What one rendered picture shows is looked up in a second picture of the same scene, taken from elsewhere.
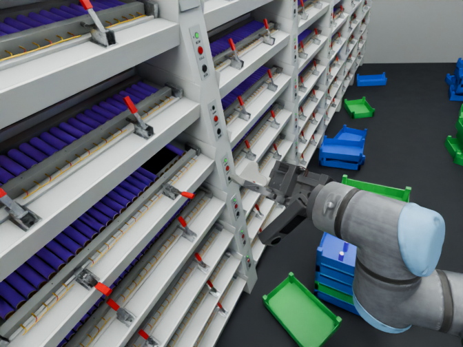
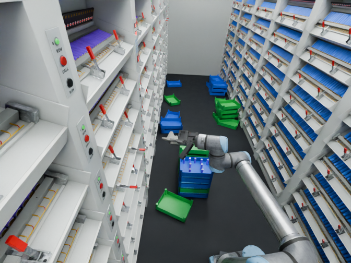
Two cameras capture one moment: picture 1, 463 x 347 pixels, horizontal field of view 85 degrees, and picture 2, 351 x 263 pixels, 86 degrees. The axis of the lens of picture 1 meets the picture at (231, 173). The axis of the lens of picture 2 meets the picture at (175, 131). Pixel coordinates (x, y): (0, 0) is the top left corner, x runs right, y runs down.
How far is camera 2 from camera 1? 0.66 m
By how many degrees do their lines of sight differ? 30
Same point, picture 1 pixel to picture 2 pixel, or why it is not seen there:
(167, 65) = not seen: hidden behind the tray
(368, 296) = (214, 163)
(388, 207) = (216, 137)
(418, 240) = (224, 143)
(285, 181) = (185, 136)
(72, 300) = (119, 196)
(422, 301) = (226, 160)
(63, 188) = (117, 150)
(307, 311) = (177, 204)
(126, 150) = (127, 132)
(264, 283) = (152, 199)
